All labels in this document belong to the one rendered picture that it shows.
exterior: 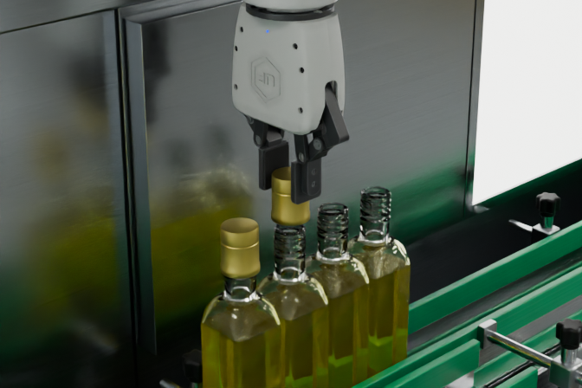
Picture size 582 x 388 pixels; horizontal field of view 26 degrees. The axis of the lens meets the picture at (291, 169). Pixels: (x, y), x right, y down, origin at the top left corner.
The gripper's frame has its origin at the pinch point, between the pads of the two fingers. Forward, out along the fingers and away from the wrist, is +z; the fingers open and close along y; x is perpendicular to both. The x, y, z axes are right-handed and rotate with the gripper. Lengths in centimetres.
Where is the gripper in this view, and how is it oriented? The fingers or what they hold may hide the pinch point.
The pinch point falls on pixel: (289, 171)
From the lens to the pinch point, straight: 112.3
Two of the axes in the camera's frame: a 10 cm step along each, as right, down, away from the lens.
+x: 7.3, -2.6, 6.3
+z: 0.0, 9.2, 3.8
